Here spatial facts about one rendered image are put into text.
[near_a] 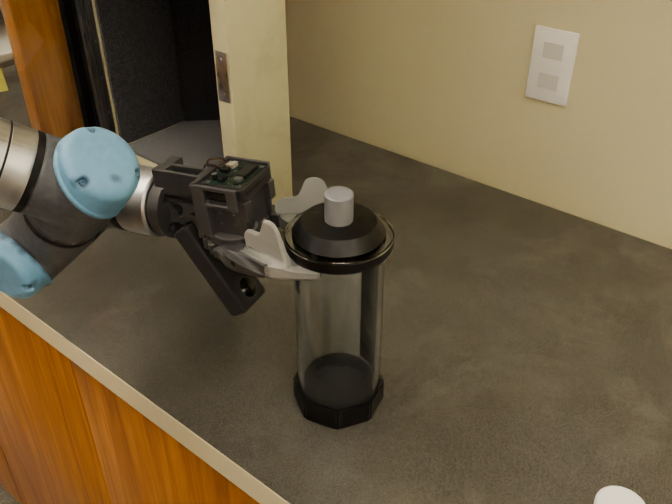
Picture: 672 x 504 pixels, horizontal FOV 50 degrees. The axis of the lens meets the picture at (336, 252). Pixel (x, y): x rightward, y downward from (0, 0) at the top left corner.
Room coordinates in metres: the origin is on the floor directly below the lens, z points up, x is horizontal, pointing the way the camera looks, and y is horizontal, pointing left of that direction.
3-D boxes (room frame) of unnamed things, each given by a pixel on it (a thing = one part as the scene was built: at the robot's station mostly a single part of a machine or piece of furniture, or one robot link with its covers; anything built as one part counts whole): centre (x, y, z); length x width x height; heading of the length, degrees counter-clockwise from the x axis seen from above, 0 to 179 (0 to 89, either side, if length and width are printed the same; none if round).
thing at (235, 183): (0.65, 0.13, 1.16); 0.12 x 0.08 x 0.09; 66
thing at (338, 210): (0.59, 0.00, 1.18); 0.09 x 0.09 x 0.07
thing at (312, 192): (0.65, 0.02, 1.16); 0.09 x 0.03 x 0.06; 90
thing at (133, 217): (0.68, 0.20, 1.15); 0.08 x 0.05 x 0.08; 156
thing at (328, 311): (0.59, 0.00, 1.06); 0.11 x 0.11 x 0.21
